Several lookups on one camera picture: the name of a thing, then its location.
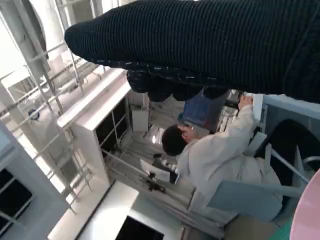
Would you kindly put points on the green cutting mat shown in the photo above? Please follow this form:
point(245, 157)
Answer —
point(285, 231)

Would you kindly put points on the grey chair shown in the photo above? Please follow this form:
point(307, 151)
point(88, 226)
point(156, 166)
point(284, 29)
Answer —
point(250, 197)

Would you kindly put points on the white cabinet with dark panels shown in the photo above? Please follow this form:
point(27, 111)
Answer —
point(85, 140)
point(30, 180)
point(112, 207)

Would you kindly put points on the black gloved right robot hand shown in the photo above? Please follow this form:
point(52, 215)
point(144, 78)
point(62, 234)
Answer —
point(200, 37)

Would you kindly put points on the seated person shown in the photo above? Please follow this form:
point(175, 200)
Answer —
point(220, 160)

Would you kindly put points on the pink bowl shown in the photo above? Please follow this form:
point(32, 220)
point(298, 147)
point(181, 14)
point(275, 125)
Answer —
point(308, 212)

